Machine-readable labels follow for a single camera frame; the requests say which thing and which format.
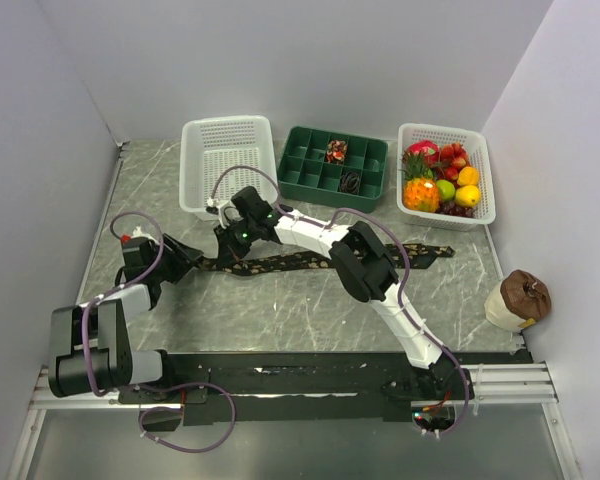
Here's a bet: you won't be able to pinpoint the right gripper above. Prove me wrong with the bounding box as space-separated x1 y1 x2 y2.
214 218 259 268

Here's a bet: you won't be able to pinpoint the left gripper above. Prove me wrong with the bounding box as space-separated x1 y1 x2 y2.
149 233 203 284

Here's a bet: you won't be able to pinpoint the black gold floral tie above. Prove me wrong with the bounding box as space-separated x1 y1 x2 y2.
194 243 455 277

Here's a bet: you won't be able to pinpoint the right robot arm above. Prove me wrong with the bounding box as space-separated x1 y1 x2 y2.
206 186 469 399

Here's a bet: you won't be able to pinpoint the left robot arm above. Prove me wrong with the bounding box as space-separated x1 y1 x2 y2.
48 234 203 402

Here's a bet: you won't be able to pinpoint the white empty plastic basket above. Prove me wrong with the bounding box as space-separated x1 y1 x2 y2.
179 115 277 221

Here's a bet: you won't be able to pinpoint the green divided organizer tray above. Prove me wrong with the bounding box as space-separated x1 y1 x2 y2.
277 126 388 213

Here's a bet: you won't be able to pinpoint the dark striped rolled tie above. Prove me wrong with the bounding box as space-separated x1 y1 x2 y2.
338 171 361 195

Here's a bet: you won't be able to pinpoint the red floral rolled tie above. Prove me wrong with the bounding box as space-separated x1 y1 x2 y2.
325 139 348 165

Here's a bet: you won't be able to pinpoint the orange pineapple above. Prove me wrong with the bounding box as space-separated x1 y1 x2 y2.
402 151 441 213

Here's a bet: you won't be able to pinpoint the pink dragon fruit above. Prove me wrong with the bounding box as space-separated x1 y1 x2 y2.
402 140 440 167

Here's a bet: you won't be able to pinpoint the dark grapes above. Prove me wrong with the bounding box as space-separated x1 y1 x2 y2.
436 201 474 218

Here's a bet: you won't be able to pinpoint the green apple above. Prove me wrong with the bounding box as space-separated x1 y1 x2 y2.
436 179 456 203

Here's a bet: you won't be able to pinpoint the red strawberries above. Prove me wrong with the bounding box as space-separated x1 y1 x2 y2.
432 143 470 182

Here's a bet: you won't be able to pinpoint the yellow lemon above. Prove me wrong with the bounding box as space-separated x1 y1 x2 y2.
454 185 481 208

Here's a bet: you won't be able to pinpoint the orange fruit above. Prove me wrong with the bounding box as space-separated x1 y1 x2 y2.
457 166 480 187

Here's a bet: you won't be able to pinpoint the white fruit basket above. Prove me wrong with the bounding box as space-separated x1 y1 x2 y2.
396 123 496 231

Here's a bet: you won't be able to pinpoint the brown paper bag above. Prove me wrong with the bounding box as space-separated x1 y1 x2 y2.
484 270 552 333

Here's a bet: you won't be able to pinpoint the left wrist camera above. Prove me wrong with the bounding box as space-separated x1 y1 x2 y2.
120 226 148 244

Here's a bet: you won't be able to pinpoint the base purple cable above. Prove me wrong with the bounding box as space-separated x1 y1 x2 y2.
138 383 237 455

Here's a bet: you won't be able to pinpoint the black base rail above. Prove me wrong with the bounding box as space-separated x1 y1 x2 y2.
117 351 531 426

